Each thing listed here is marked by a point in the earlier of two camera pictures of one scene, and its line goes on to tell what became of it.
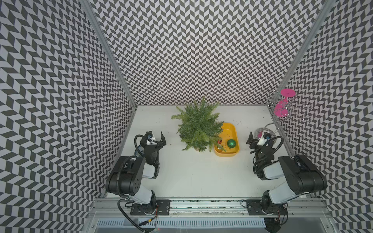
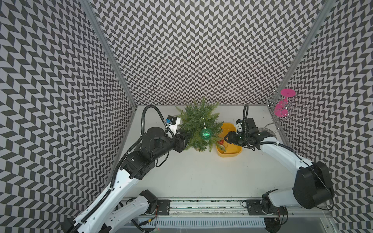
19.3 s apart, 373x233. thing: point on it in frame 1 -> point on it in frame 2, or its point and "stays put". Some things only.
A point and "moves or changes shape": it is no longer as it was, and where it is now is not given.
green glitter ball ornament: x=231 y=143 moves or changes shape
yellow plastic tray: x=228 y=132 stays put
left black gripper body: x=159 y=144 -> x=178 y=143
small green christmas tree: x=198 y=126 stays put
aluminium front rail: x=110 y=208 stays put
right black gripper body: x=253 y=145 -> x=239 y=139
